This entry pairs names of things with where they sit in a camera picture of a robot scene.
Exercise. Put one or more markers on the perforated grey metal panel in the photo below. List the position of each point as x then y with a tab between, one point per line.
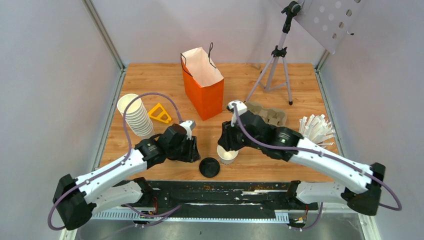
327	21

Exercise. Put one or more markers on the orange paper bag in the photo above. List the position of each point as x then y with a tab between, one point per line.
203	82

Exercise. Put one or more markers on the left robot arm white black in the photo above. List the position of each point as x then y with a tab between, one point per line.
77	199

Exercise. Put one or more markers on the yellow triangular plastic piece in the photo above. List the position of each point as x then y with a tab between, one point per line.
159	114

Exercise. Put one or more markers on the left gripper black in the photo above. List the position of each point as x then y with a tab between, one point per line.
193	155

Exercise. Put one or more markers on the pink holder with white straws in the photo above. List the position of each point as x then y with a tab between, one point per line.
318	129

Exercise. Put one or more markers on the black coffee cup lid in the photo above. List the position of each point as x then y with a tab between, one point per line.
209	167

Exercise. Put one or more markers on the white paper coffee cup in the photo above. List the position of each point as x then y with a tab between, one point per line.
226	157

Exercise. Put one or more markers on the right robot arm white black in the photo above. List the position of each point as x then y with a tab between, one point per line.
357	185

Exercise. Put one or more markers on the stack of white paper cups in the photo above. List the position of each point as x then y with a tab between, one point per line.
136	115

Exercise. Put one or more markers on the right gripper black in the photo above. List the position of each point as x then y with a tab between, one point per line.
226	140

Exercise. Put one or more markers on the brown cardboard cup carrier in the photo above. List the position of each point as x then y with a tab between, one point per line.
271	115

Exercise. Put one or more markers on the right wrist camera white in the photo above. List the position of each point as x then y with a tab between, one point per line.
236	107

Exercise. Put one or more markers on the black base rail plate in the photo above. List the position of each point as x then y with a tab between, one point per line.
220	200

